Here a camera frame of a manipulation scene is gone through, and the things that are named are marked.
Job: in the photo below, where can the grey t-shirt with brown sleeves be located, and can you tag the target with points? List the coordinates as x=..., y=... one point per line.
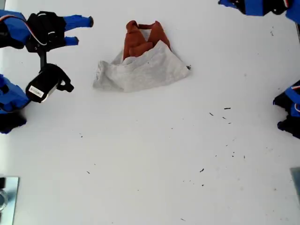
x=145, y=72

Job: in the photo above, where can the black clamp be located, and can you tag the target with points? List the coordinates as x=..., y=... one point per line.
x=2, y=182

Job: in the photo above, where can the black camera stalk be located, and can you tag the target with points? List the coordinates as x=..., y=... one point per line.
x=43, y=59

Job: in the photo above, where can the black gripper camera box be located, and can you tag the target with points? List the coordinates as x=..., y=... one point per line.
x=47, y=77

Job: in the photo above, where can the steel base plate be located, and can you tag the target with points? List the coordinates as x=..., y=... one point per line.
x=12, y=199

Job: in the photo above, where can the steel post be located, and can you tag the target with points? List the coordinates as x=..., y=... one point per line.
x=2, y=199

